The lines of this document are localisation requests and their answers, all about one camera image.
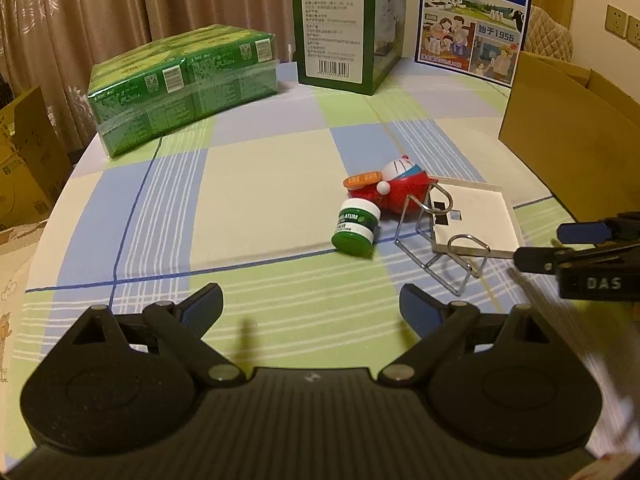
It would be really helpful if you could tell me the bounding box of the beige patterned curtain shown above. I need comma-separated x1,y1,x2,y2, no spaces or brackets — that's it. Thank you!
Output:
0,0,301,156

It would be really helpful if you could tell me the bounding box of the green milk carton box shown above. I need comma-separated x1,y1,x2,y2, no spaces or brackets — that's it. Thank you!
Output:
290,0,408,97

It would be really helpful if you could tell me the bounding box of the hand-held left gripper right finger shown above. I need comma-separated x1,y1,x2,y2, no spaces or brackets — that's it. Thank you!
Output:
378,283,568,387

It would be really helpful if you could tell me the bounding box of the metal wire holder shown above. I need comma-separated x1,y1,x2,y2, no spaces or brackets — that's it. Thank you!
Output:
394,182,516,295

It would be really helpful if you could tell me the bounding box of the blue milk carton box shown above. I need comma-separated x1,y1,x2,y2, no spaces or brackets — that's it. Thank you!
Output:
414,0,536,86

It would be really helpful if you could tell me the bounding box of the cream printed sheet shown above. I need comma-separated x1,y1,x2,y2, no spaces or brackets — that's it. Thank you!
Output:
0,220,51,386

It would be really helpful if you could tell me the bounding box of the white cover plate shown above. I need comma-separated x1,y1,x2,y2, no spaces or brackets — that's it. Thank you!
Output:
419,177,523,256

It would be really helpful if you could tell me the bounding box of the brown cardboard box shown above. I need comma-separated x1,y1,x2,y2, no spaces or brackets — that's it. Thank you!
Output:
498,52,640,223

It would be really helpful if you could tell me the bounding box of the brown shipping carton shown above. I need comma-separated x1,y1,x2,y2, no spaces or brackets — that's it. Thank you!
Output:
0,86,73,231

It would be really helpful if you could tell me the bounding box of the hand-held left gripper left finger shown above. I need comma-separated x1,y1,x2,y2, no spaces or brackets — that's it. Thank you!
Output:
70,282,246,387

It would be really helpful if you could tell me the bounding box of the beige quilted chair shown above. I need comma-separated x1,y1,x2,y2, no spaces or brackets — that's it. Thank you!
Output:
520,4,576,56

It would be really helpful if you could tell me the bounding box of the red cartoon toy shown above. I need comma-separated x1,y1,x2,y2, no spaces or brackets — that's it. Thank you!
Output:
343,158,438,221

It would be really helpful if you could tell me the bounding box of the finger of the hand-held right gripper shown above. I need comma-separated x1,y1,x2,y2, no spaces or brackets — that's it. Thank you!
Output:
556,214,640,242
515,242,640,275

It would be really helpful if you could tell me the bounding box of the green ointment jar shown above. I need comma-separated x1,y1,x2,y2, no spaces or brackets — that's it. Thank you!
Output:
331,198,381,257

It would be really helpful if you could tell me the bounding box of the checked pastel tablecloth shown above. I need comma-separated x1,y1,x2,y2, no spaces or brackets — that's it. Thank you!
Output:
22,60,601,376

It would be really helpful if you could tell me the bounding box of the green shrink-wrapped carton pack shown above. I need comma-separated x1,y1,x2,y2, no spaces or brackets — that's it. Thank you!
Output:
87,23,279,162

